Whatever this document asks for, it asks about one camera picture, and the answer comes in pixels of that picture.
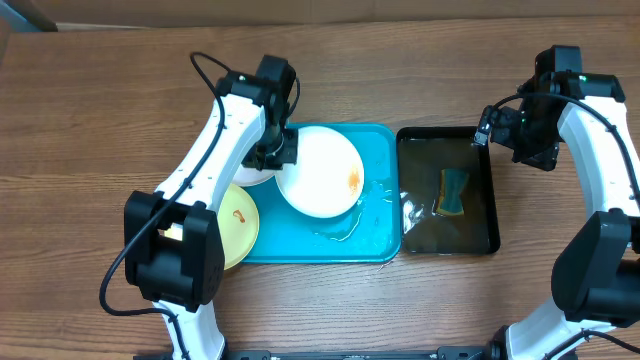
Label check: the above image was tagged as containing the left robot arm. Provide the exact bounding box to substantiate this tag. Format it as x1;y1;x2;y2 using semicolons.
113;65;299;359

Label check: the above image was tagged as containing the black water tray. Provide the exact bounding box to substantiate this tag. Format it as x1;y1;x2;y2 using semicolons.
396;126;501;256

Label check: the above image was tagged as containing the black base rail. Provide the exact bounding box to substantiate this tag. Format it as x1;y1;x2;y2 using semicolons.
221;346;490;360

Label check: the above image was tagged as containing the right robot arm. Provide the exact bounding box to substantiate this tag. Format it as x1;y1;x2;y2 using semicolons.
474;71;639;359

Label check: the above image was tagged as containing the white plate upper left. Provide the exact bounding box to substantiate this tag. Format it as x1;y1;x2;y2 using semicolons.
232;166;275;187

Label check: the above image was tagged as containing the yellow plate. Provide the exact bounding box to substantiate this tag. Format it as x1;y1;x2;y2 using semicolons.
164;183;261;271

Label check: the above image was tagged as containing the teal plastic tray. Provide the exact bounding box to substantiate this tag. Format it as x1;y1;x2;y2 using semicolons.
244;123;402;264

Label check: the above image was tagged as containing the green yellow sponge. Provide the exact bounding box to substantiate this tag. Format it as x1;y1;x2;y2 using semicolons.
435;168;469;216

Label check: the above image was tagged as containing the white plate with stain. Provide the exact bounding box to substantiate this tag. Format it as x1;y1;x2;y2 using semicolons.
276;126;365;219

